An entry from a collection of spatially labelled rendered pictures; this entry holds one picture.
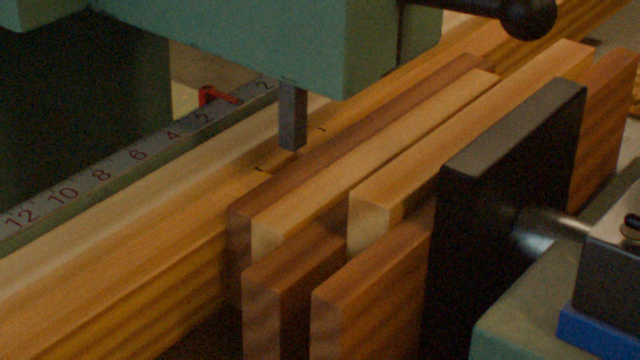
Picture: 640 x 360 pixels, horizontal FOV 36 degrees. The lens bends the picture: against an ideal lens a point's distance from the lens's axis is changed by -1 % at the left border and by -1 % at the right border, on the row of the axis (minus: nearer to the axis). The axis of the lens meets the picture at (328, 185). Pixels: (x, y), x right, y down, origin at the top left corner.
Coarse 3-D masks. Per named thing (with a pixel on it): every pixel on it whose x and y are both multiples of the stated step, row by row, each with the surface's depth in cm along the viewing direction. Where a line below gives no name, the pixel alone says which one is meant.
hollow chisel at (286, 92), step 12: (288, 84) 41; (288, 96) 42; (300, 96) 42; (288, 108) 42; (300, 108) 42; (288, 120) 42; (300, 120) 42; (288, 132) 43; (300, 132) 43; (288, 144) 43; (300, 144) 43
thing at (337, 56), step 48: (96, 0) 42; (144, 0) 40; (192, 0) 38; (240, 0) 37; (288, 0) 35; (336, 0) 34; (384, 0) 36; (240, 48) 38; (288, 48) 36; (336, 48) 35; (384, 48) 37; (336, 96) 36
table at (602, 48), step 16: (608, 48) 64; (624, 48) 65; (624, 144) 54; (624, 160) 53; (208, 320) 41; (224, 320) 41; (240, 320) 41; (192, 336) 40; (208, 336) 40; (224, 336) 40; (240, 336) 40; (176, 352) 39; (192, 352) 39; (208, 352) 39; (224, 352) 39; (240, 352) 39
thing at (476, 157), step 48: (576, 96) 38; (480, 144) 35; (528, 144) 35; (576, 144) 40; (480, 192) 33; (528, 192) 37; (432, 240) 35; (480, 240) 35; (528, 240) 37; (576, 240) 36; (432, 288) 36; (480, 288) 37; (432, 336) 37
